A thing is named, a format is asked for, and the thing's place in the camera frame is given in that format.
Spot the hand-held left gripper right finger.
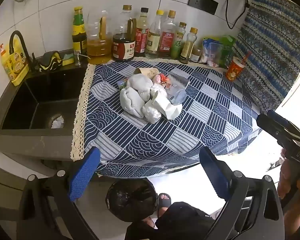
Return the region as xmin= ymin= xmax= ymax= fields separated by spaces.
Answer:
xmin=199 ymin=146 xmax=285 ymax=240

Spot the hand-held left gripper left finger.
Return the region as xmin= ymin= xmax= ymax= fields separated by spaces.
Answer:
xmin=16 ymin=146 xmax=102 ymax=240

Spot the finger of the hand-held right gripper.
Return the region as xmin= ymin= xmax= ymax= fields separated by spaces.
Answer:
xmin=267 ymin=109 xmax=300 ymax=140
xmin=256 ymin=114 xmax=300 ymax=148

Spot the trash bin with black bag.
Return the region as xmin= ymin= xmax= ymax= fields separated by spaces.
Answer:
xmin=105 ymin=179 xmax=158 ymax=223

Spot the white paper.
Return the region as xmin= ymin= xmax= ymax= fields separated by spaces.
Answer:
xmin=152 ymin=91 xmax=183 ymax=120

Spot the small plastic-wrapped white wad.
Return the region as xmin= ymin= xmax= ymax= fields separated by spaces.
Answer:
xmin=142 ymin=100 xmax=163 ymax=123

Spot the large plastic-wrapped white wad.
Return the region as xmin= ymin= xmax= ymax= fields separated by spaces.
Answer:
xmin=119 ymin=86 xmax=145 ymax=119

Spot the clear plastic cup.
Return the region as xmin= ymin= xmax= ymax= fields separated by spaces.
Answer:
xmin=165 ymin=71 xmax=190 ymax=105

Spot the small white tissue wad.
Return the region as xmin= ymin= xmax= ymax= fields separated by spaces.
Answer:
xmin=150 ymin=84 xmax=168 ymax=100

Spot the white cloth wad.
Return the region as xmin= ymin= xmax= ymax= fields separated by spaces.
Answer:
xmin=126 ymin=74 xmax=154 ymax=103

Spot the red white wrapper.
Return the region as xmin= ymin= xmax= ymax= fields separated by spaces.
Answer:
xmin=152 ymin=73 xmax=171 ymax=85

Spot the brown paper cup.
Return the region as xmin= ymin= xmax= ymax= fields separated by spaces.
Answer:
xmin=133 ymin=67 xmax=160 ymax=78

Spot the person's right forearm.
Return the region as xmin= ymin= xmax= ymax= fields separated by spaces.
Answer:
xmin=284 ymin=214 xmax=300 ymax=240

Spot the white wad in drain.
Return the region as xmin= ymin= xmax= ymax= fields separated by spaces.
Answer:
xmin=50 ymin=115 xmax=65 ymax=129

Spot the person's right foot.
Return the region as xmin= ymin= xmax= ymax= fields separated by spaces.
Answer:
xmin=156 ymin=192 xmax=172 ymax=218

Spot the person's foot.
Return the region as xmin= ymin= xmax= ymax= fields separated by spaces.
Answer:
xmin=141 ymin=216 xmax=156 ymax=229
xmin=156 ymin=192 xmax=172 ymax=218

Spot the blue patterned tablecloth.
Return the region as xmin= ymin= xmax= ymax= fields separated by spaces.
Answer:
xmin=70 ymin=57 xmax=263 ymax=178

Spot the black kitchen sink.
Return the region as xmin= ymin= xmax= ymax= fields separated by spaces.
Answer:
xmin=0 ymin=50 xmax=90 ymax=160

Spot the red paper cup with straw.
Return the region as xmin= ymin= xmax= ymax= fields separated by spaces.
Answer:
xmin=225 ymin=50 xmax=252 ymax=82

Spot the blue patterned curtain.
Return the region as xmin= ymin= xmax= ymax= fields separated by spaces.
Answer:
xmin=234 ymin=0 xmax=300 ymax=114

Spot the person's left foot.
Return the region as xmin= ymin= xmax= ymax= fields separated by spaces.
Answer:
xmin=141 ymin=216 xmax=156 ymax=229

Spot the green plastic bag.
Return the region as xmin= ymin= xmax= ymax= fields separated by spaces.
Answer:
xmin=219 ymin=35 xmax=237 ymax=68

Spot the blue white plastic bag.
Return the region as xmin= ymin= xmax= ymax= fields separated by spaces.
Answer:
xmin=199 ymin=38 xmax=224 ymax=67

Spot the small glass jar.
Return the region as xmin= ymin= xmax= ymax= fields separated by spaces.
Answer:
xmin=190 ymin=45 xmax=202 ymax=63

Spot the olive label oil bottle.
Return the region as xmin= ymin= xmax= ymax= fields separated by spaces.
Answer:
xmin=179 ymin=27 xmax=198 ymax=64

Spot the yellow green sponge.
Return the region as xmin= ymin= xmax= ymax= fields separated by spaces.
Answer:
xmin=62 ymin=52 xmax=75 ymax=67

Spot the metal soap pump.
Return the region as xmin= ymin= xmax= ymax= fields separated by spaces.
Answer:
xmin=74 ymin=50 xmax=92 ymax=67

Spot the black yellow cloth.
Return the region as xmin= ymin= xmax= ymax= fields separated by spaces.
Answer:
xmin=37 ymin=51 xmax=63 ymax=72

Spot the green label oil bottle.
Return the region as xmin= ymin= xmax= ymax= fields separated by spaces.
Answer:
xmin=170 ymin=22 xmax=187 ymax=59

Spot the yellow dish soap bottle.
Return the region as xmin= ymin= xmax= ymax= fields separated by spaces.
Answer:
xmin=0 ymin=40 xmax=30 ymax=87

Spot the clear cooking oil jug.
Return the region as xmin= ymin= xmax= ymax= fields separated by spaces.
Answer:
xmin=86 ymin=10 xmax=113 ymax=64

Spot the clear bottle red label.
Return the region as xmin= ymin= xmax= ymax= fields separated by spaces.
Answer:
xmin=160 ymin=10 xmax=177 ymax=58

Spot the dark soy sauce jug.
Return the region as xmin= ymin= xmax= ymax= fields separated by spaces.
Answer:
xmin=112 ymin=5 xmax=137 ymax=62

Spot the green label sauce bottle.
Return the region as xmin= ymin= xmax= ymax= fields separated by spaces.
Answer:
xmin=72 ymin=7 xmax=88 ymax=57

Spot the clear bottle beige label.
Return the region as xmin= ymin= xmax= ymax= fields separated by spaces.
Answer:
xmin=144 ymin=9 xmax=165 ymax=59

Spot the black cap red label bottle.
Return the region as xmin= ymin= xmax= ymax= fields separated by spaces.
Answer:
xmin=134 ymin=7 xmax=150 ymax=57

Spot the black faucet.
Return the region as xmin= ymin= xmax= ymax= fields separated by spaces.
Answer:
xmin=9 ymin=30 xmax=37 ymax=73

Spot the black wall socket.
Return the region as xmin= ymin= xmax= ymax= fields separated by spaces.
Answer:
xmin=187 ymin=0 xmax=219 ymax=15

